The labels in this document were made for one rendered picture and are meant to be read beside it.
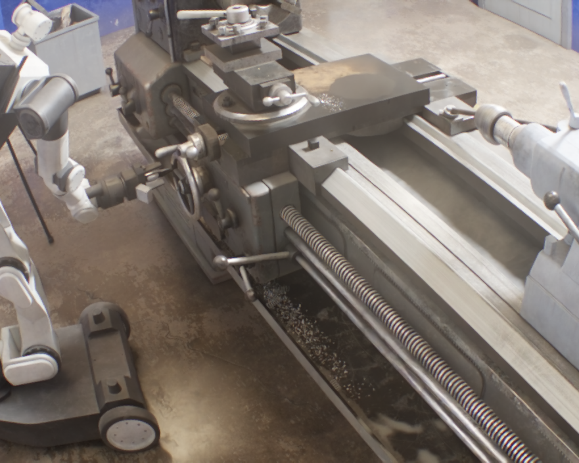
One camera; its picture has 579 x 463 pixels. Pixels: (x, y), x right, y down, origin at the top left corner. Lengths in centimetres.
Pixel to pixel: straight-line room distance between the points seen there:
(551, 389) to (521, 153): 47
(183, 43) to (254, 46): 63
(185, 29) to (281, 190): 90
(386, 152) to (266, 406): 88
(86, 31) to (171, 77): 195
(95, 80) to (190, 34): 213
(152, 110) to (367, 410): 140
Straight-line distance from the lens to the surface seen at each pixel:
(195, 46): 257
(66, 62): 454
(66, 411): 227
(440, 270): 151
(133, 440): 227
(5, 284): 205
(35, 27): 176
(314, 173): 179
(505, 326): 138
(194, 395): 244
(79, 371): 238
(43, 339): 224
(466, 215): 188
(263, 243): 193
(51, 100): 166
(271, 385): 244
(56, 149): 177
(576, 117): 142
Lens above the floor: 179
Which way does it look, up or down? 34 degrees down
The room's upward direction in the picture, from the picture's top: 6 degrees counter-clockwise
